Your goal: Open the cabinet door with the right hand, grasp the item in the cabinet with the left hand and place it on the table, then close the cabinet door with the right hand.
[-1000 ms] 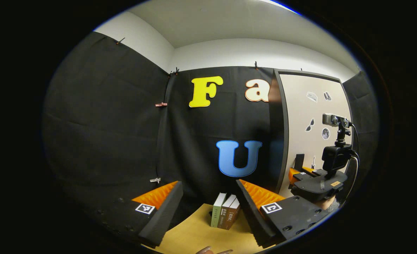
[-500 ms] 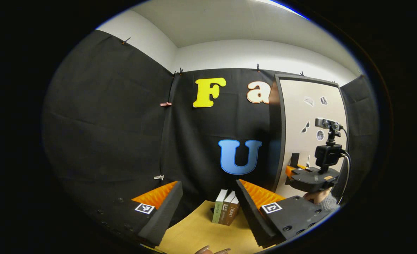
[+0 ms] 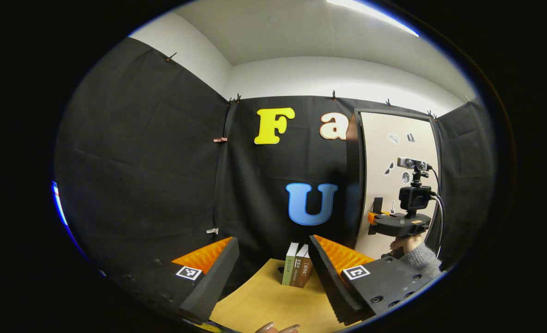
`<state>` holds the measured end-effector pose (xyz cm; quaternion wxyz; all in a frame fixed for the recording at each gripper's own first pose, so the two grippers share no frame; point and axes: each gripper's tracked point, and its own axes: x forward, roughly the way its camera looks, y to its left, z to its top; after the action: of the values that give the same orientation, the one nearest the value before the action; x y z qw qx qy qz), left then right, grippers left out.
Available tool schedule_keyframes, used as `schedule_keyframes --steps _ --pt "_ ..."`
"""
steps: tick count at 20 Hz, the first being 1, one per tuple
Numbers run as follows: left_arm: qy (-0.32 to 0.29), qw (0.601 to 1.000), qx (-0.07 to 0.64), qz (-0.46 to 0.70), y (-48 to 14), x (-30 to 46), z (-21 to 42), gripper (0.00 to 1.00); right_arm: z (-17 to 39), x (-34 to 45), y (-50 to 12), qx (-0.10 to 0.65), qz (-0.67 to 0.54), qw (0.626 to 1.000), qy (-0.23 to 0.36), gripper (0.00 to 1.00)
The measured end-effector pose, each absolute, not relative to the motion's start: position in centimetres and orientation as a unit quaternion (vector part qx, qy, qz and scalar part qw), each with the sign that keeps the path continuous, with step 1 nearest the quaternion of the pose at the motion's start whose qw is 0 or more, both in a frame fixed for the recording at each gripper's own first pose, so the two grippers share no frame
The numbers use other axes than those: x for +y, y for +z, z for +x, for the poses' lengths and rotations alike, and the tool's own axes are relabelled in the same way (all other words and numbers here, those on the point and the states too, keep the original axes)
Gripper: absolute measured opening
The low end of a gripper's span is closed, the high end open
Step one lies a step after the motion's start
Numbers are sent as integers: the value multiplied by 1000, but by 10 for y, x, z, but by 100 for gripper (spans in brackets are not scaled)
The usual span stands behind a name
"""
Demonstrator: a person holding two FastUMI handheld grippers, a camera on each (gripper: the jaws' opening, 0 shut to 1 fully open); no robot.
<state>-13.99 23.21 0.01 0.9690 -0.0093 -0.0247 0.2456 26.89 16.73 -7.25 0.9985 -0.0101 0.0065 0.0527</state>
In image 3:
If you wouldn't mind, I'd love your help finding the black backdrop cloth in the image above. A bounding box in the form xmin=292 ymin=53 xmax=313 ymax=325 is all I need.
xmin=54 ymin=37 xmax=496 ymax=296

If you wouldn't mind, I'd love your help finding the beige cabinet door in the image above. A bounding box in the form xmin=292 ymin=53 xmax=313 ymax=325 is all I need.
xmin=360 ymin=112 xmax=441 ymax=259

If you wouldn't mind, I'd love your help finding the green book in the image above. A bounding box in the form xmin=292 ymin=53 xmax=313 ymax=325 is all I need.
xmin=281 ymin=242 xmax=299 ymax=286

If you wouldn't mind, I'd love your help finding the brown book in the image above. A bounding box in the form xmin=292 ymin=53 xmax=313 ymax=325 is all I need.
xmin=290 ymin=244 xmax=313 ymax=288

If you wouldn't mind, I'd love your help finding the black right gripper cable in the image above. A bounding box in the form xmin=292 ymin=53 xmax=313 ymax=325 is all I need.
xmin=429 ymin=166 xmax=446 ymax=259

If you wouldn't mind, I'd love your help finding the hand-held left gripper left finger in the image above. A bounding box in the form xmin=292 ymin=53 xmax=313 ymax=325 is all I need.
xmin=112 ymin=237 xmax=240 ymax=324

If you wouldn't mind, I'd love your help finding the long ceiling light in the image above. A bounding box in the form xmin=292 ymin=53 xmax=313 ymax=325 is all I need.
xmin=327 ymin=0 xmax=420 ymax=37

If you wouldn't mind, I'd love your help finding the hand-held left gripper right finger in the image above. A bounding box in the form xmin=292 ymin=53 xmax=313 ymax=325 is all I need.
xmin=308 ymin=234 xmax=436 ymax=326

